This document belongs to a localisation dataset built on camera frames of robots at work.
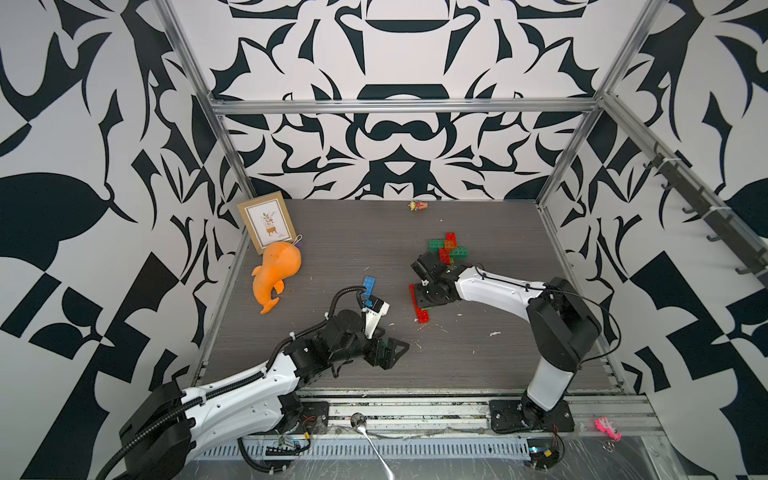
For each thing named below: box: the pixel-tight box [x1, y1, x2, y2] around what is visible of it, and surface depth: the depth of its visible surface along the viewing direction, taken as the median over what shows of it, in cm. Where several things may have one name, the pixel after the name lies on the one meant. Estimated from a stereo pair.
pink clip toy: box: [593, 416, 623, 441], surface depth 74 cm
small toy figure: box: [407, 200, 429, 211], surface depth 119 cm
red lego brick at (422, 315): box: [412, 300, 430, 324], surface depth 92 cm
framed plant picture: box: [237, 191, 297, 255], surface depth 104 cm
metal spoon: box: [350, 412, 395, 480], surface depth 76 cm
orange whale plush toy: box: [252, 242, 302, 314], surface depth 96 cm
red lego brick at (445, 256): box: [440, 247, 451, 265], surface depth 104 cm
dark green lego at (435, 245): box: [427, 240, 445, 252], surface depth 105 cm
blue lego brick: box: [362, 276, 376, 297], surface depth 98 cm
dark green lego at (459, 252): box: [450, 247, 468, 258], surface depth 104 cm
